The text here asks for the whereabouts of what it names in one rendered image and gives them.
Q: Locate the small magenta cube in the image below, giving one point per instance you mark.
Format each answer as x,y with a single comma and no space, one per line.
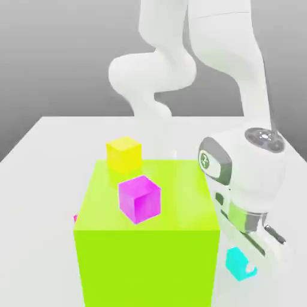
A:
140,200

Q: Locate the large lime green box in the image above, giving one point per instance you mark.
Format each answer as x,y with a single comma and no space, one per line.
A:
146,263

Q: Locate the small pink cube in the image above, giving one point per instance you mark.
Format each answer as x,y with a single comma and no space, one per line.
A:
75,218

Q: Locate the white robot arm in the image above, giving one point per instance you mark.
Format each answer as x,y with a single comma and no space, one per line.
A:
251,172

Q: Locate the small yellow cube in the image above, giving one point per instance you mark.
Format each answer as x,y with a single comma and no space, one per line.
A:
123,154

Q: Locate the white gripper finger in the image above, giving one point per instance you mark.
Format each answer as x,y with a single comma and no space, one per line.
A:
251,268

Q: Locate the small cyan cube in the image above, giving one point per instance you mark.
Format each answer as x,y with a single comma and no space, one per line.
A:
236,263

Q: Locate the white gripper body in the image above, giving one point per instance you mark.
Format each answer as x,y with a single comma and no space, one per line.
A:
244,242

